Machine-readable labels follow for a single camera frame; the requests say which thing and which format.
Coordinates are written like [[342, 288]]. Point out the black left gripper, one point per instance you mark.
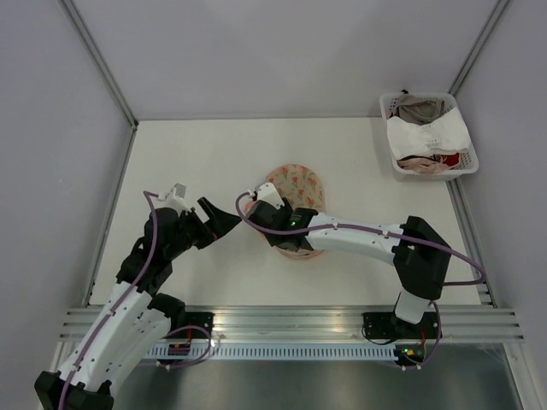
[[214, 227]]

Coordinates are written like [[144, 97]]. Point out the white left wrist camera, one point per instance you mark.
[[175, 196]]

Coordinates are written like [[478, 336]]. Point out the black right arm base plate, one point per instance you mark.
[[382, 328]]

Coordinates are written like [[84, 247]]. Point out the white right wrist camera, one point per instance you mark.
[[268, 193]]

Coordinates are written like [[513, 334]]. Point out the floral mesh laundry bag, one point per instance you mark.
[[298, 184]]

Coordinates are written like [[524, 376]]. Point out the white bra in basket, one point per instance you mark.
[[447, 135]]

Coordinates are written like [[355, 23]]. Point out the left aluminium frame post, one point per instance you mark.
[[82, 30]]

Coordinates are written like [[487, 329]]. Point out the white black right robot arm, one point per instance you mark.
[[419, 255]]

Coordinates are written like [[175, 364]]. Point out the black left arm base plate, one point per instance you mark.
[[190, 325]]

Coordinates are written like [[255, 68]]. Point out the aluminium mounting rail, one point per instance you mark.
[[271, 324]]

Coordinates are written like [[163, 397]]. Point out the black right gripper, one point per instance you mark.
[[287, 208]]

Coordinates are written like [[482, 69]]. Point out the grey garment in basket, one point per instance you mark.
[[418, 110]]

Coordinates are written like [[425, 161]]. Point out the right aluminium frame post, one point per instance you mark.
[[486, 32]]

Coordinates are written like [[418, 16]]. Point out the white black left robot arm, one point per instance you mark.
[[136, 314]]

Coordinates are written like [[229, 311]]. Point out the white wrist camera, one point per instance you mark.
[[175, 196], [268, 193]]

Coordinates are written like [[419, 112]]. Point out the aluminium frame post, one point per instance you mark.
[[82, 30], [486, 32]]

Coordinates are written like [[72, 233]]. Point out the white slotted cable duct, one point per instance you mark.
[[274, 351]]

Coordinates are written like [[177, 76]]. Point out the pink red garments in basket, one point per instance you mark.
[[432, 164]]

